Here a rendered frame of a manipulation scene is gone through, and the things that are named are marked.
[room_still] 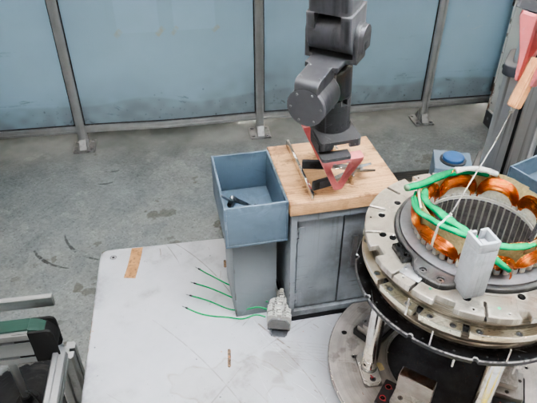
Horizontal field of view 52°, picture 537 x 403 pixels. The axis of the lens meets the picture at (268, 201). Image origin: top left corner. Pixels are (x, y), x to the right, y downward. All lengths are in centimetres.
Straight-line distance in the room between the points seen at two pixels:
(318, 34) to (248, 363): 58
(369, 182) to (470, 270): 31
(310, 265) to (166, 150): 221
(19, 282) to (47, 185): 71
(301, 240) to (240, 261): 12
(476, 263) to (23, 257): 216
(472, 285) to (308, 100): 32
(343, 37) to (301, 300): 51
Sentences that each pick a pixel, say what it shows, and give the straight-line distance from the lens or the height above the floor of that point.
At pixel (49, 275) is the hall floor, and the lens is 246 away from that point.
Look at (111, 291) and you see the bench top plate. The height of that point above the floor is 78.
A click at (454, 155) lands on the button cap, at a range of 111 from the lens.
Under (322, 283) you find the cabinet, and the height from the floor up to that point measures 86.
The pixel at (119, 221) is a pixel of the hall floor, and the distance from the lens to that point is 265.
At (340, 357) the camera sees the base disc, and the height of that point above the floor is 80.
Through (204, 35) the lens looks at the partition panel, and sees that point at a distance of 297.
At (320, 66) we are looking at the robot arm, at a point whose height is 130.
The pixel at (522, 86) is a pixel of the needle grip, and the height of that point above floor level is 133.
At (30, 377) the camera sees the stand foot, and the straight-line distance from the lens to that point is 211.
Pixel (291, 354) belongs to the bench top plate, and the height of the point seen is 78.
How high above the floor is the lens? 160
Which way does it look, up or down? 37 degrees down
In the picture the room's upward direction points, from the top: straight up
